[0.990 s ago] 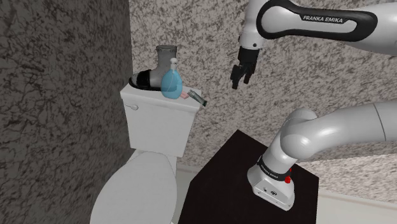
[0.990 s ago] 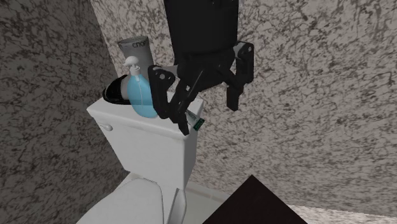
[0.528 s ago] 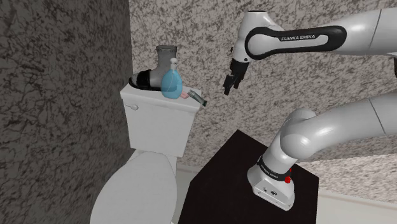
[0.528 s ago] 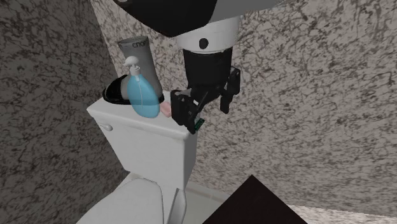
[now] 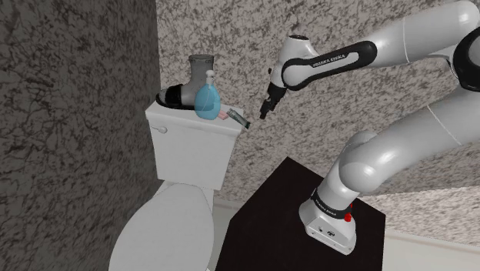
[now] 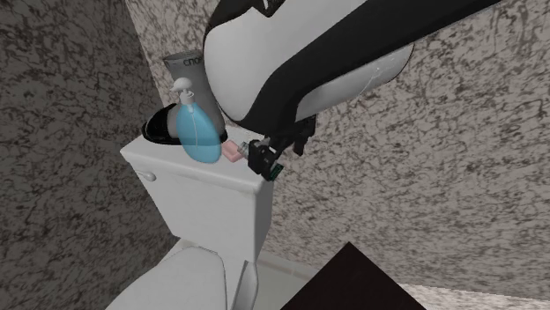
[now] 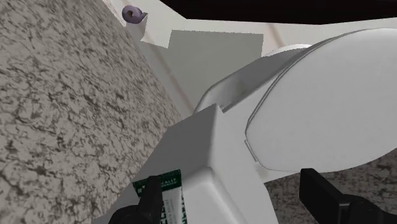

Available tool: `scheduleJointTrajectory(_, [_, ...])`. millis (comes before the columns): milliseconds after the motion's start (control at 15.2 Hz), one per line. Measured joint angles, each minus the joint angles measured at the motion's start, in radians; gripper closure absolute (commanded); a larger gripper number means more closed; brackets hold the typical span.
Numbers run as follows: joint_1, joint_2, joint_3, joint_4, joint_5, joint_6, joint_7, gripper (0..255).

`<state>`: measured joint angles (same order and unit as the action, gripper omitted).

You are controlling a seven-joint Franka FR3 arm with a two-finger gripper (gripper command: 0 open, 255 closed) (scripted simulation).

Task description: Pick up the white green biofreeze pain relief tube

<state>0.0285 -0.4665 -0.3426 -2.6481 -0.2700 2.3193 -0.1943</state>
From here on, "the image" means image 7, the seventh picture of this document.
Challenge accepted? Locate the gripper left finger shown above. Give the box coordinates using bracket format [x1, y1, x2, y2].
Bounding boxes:
[108, 175, 164, 224]

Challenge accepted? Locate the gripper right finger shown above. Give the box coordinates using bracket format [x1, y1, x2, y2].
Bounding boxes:
[299, 168, 397, 224]

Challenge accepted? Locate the green and white tube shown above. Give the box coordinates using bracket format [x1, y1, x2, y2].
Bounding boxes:
[132, 169, 188, 224]

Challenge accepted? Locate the white toilet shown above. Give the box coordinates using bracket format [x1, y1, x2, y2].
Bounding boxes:
[92, 27, 397, 224]

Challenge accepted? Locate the purple toilet paper roll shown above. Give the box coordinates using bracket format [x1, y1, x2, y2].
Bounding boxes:
[122, 5, 148, 25]

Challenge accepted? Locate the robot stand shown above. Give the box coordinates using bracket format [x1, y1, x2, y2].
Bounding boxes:
[158, 0, 397, 25]

